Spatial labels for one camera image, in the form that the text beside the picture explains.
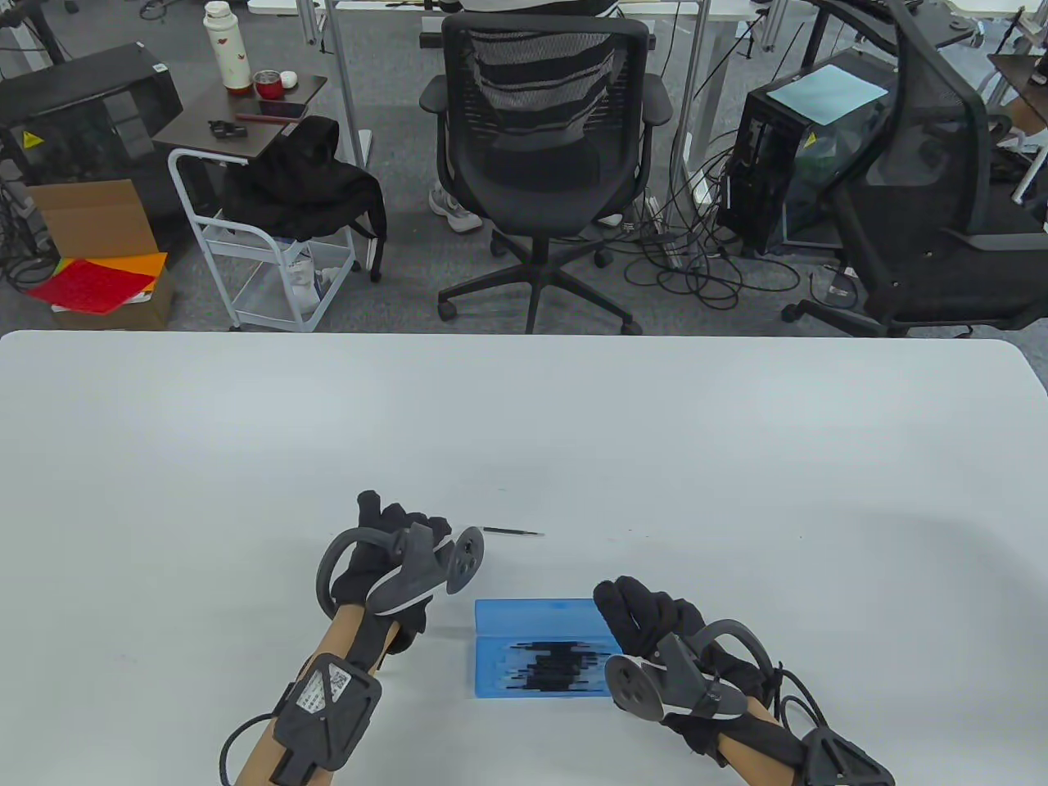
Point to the black clip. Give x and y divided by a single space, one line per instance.
225 128

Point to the brown cardboard box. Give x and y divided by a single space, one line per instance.
90 217

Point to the person's left hand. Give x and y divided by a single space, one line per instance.
368 565

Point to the black desk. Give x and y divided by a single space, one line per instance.
941 33

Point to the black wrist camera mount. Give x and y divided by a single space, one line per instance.
843 761
327 712

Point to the person's right forearm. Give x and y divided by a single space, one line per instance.
747 765

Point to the person's left forearm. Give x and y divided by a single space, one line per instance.
344 630

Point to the black office chair with headrest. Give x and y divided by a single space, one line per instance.
966 270

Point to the single black pen refill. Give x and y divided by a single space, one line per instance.
516 532

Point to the white plastic bag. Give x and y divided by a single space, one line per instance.
307 278

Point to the white rolling cart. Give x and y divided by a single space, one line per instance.
237 242

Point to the black mesh office chair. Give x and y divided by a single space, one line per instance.
540 188

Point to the blue translucent stationery box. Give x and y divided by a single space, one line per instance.
532 614

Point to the white power strip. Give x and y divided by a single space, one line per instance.
655 214

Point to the red pen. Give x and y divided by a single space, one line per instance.
266 119

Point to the black grey tracking controller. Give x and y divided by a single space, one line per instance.
632 688
409 573

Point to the black jacket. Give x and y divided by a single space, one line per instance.
303 180

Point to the bundle of black pen refills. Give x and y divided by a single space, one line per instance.
557 667

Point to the red paper sheet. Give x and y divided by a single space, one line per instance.
90 286

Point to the person's right hand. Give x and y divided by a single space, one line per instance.
655 614

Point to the brown desk with white leg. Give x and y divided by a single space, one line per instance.
1023 78

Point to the dark wooden side table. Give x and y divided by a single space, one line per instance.
190 129

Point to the white thermos bottle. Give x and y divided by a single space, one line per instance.
228 49

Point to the white office desk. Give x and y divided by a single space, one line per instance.
729 8

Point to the red mug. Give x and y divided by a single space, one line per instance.
268 88

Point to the black computer tower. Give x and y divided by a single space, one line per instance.
757 164

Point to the dark smartphone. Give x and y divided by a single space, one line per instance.
282 108

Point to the orange paper sheet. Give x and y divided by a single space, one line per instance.
151 262

